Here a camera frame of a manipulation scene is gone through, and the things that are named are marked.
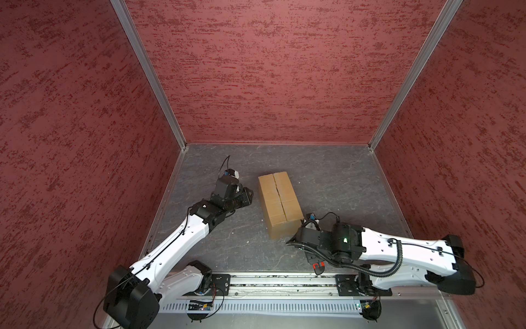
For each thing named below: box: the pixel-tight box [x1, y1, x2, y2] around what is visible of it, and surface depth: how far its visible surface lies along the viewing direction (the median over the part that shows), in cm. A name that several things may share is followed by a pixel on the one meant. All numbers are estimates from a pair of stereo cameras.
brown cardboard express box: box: [258, 171, 305, 240], surface depth 82 cm
